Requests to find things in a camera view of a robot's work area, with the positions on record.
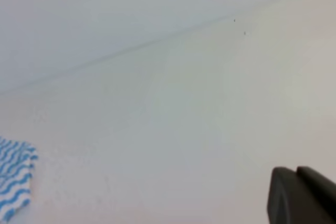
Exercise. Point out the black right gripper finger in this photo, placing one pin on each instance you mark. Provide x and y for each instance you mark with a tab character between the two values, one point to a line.
301	196

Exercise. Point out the blue white wavy rag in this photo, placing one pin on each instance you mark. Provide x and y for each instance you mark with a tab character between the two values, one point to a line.
18	160

